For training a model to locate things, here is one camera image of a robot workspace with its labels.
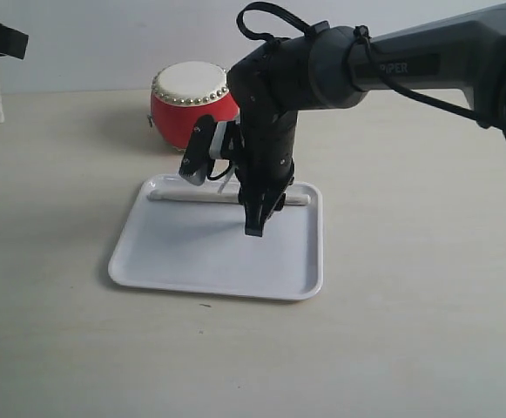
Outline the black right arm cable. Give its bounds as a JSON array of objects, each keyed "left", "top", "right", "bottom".
[{"left": 236, "top": 2, "right": 493, "bottom": 130}]

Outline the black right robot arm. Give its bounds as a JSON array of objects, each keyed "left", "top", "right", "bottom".
[{"left": 227, "top": 1, "right": 506, "bottom": 237}]

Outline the white rectangular plastic tray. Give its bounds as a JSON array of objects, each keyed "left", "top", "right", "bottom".
[{"left": 108, "top": 174, "right": 323, "bottom": 301}]

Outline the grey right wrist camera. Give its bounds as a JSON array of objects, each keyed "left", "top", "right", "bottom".
[{"left": 179, "top": 115, "right": 240, "bottom": 192}]

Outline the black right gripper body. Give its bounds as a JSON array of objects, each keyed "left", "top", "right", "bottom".
[{"left": 237, "top": 109, "right": 297, "bottom": 207}]

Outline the small red drum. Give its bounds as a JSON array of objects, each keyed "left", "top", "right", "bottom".
[{"left": 149, "top": 61, "right": 239, "bottom": 150}]

